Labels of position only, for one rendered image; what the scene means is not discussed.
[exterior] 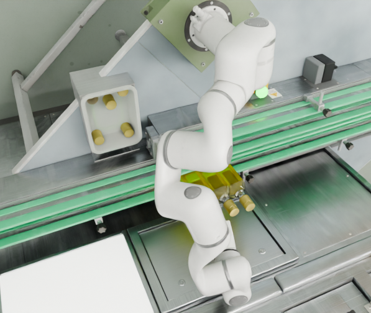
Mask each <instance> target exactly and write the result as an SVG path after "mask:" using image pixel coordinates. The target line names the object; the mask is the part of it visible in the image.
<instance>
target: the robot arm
mask: <svg viewBox="0 0 371 313"><path fill-rule="evenodd" d="M193 12H195V16H191V18H190V20H191V24H190V37H191V39H192V41H193V42H194V43H195V44H196V45H197V46H199V47H203V48H207V49H208V50H209V51H210V52H211V53H212V54H213V55H215V75H214V84H213V85H212V86H211V88H210V89H209V90H208V91H207V92H206V93H205V94H204V95H203V96H202V97H201V99H200V100H199V103H198V107H197V110H198V115H199V118H200V121H201V122H202V124H203V128H204V132H190V131H182V130H169V131H167V132H165V133H164V134H163V135H162V136H161V138H160V140H159V143H158V148H157V160H156V169H155V205H156V208H157V210H158V213H159V214H160V215H161V216H163V217H166V218H170V219H175V220H180V221H182V222H184V223H185V224H186V226H187V228H188V230H189V231H190V234H191V236H192V237H193V240H194V241H195V242H194V244H193V246H192V248H191V250H190V254H189V257H188V267H189V271H190V274H191V277H192V279H193V281H194V283H195V285H196V287H197V288H198V290H199V292H200V293H201V294H202V295H204V296H213V295H217V294H220V293H222V295H223V298H224V301H225V302H226V303H227V304H228V305H230V306H241V305H243V304H245V303H247V302H248V301H249V300H250V298H251V295H252V293H251V290H250V277H251V276H252V271H251V267H250V264H249V262H248V261H247V260H246V259H245V258H244V257H243V256H241V255H240V253H239V251H237V250H236V245H235V241H234V236H233V233H232V228H231V223H230V221H229V220H227V221H226V220H225V218H224V215H223V213H222V210H221V207H220V205H219V202H218V199H217V197H216V195H215V194H214V192H213V191H212V190H211V189H209V188H207V187H205V186H202V185H198V184H191V183H184V182H180V177H181V169H185V170H192V171H201V172H207V173H214V172H219V171H222V170H224V169H225V168H227V167H228V165H229V164H230V162H231V158H232V155H233V154H232V151H233V147H232V120H233V119H234V118H235V116H236V115H237V113H238V112H239V111H240V110H241V109H242V107H243V106H244V105H245V104H246V102H247V101H248V100H249V99H250V97H251V96H252V95H253V93H254V90H258V89H262V88H263V87H265V86H266V85H267V84H268V82H269V81H270V78H271V76H272V70H273V59H274V50H275V39H276V30H275V26H274V25H273V24H272V23H271V22H270V21H269V20H268V19H266V18H263V17H253V18H250V19H247V20H244V21H243V22H241V23H240V24H238V25H237V26H236V27H235V26H234V25H232V24H231V23H230V22H229V20H228V17H227V14H226V12H225V11H224V10H223V9H221V8H220V7H217V6H207V7H204V8H202V9H201V8H199V7H198V6H195V7H194V8H193ZM213 259H214V262H215V263H212V264H209V265H206V264H208V263H209V262H210V261H211V260H213Z"/></svg>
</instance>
